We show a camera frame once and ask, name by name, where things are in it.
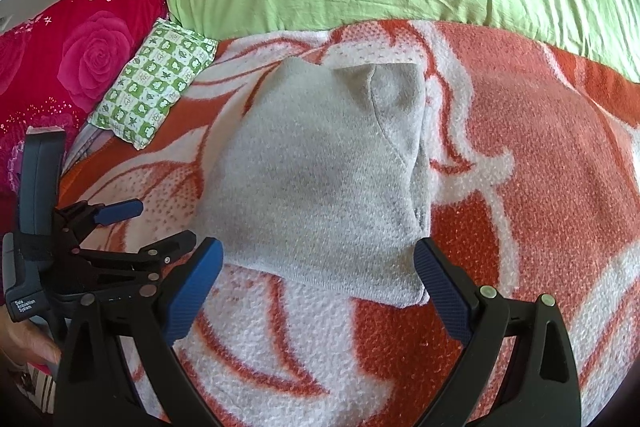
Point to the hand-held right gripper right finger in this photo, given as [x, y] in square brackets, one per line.
[440, 292]

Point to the red rose print cloth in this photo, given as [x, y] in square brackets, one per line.
[95, 52]

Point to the person's left hand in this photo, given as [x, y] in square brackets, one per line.
[30, 342]

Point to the orange and white blanket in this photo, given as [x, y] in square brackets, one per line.
[525, 157]

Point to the grey knitted sweater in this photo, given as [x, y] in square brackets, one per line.
[310, 182]

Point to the green checkered small pillow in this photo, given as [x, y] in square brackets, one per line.
[150, 82]

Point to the striped cloth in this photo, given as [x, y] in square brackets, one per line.
[42, 392]

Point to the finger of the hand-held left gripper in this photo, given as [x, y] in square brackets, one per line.
[170, 244]
[120, 211]

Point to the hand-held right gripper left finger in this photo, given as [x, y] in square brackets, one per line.
[197, 287]

